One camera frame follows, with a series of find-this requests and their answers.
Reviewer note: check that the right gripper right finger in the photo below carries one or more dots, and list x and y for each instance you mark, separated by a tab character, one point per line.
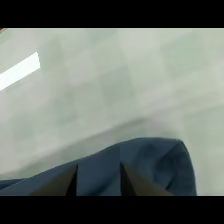
141	186

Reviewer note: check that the blue garment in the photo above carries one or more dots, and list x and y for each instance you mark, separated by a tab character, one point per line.
153	163

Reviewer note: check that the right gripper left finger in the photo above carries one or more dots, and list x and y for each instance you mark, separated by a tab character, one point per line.
61	186

